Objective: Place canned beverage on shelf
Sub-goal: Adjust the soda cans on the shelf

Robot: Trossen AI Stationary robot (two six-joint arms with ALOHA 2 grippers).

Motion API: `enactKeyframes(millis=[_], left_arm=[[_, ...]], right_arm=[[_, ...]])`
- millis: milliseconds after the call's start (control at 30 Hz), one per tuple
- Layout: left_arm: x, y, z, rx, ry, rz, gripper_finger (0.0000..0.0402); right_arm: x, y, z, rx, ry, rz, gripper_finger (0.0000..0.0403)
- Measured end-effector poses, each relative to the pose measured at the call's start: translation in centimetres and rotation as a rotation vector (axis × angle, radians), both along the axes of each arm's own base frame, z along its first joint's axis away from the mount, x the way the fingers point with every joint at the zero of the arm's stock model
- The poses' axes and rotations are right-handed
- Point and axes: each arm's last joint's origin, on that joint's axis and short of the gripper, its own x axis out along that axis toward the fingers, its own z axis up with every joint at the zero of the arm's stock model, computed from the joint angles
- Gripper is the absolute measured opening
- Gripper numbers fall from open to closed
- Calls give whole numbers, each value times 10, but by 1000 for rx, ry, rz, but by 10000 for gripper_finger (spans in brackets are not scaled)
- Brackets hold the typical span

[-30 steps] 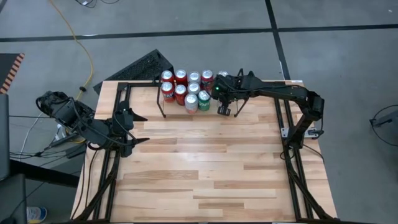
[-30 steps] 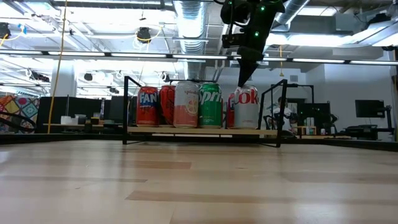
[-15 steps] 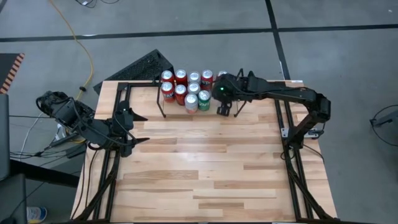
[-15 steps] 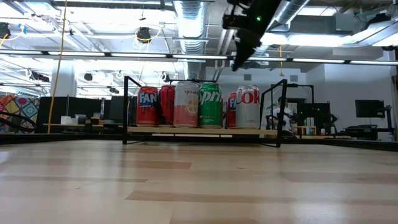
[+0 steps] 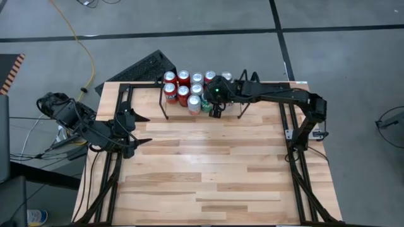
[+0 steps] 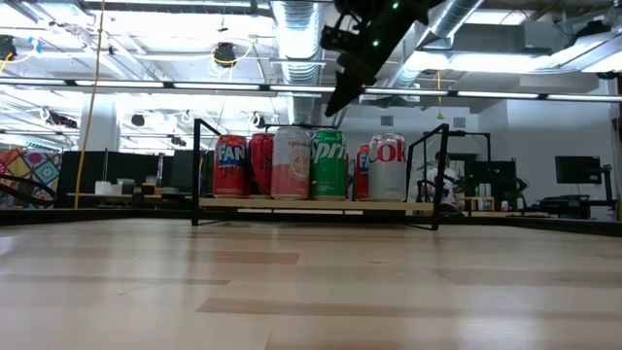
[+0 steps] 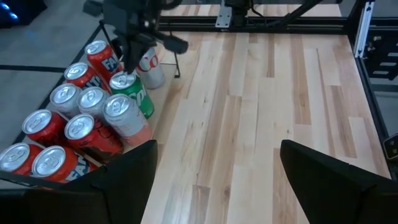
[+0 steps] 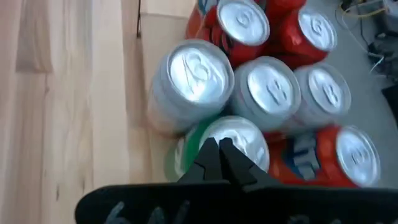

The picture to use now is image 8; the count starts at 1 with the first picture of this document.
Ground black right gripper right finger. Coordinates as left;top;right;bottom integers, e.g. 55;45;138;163
221;138;398;224

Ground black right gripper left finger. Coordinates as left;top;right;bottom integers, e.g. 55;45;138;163
74;138;242;224

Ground green Sprite can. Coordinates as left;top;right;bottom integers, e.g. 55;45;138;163
164;115;271;184

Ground red can with black label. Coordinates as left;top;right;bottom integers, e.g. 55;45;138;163
267;124;382;189

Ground silver can edge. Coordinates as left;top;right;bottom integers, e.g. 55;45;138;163
231;55;302;133

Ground silver beverage can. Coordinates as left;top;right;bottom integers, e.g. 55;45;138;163
147;39;236;138

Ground red Coca-Cola can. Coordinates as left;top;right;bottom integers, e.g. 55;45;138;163
273;4;338;69
198;0;271;68

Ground yellow hanging cable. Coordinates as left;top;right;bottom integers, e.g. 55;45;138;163
340;1;388;19

